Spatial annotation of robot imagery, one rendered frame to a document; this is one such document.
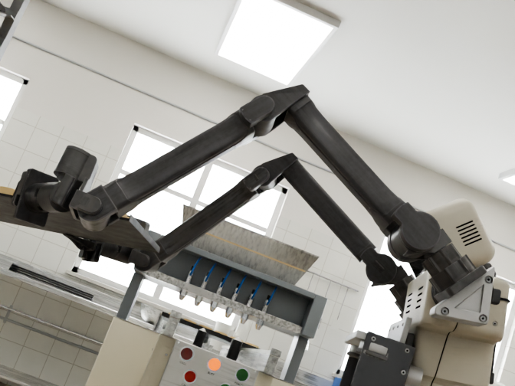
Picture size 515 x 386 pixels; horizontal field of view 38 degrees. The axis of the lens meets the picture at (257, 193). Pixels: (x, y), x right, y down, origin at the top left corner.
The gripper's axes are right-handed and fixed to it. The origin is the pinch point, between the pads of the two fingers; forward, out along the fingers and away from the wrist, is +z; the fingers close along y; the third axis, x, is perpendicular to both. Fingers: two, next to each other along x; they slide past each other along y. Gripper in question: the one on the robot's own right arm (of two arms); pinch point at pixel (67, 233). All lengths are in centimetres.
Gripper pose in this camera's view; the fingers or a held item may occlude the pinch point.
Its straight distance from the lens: 194.1
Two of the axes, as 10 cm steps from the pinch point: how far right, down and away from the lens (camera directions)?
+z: -7.1, -3.2, -6.3
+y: 2.3, -9.5, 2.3
